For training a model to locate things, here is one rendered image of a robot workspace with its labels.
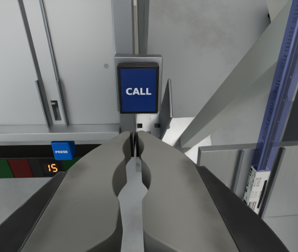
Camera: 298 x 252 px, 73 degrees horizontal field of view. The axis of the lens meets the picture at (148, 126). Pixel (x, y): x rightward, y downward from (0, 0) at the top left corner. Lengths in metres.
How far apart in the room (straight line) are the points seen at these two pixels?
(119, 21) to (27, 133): 0.17
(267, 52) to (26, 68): 0.33
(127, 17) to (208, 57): 1.04
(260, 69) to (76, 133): 0.29
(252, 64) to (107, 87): 0.25
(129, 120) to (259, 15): 1.38
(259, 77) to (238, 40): 1.01
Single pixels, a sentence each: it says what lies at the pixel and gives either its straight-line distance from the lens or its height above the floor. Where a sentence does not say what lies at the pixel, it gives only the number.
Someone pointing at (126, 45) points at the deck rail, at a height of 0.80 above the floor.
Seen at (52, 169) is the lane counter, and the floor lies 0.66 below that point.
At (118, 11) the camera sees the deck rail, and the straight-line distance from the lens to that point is 0.23.
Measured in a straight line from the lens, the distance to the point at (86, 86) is 0.26.
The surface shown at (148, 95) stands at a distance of 0.20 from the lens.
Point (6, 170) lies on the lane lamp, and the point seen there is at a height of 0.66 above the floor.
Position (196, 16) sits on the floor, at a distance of 1.41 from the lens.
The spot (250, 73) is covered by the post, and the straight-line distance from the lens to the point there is 0.40.
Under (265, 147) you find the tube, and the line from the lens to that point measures 0.21.
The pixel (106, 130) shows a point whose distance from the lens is 0.26.
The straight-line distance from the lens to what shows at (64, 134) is 0.27.
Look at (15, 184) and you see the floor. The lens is 1.14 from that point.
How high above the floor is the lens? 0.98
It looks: 74 degrees down
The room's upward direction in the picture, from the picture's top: 7 degrees clockwise
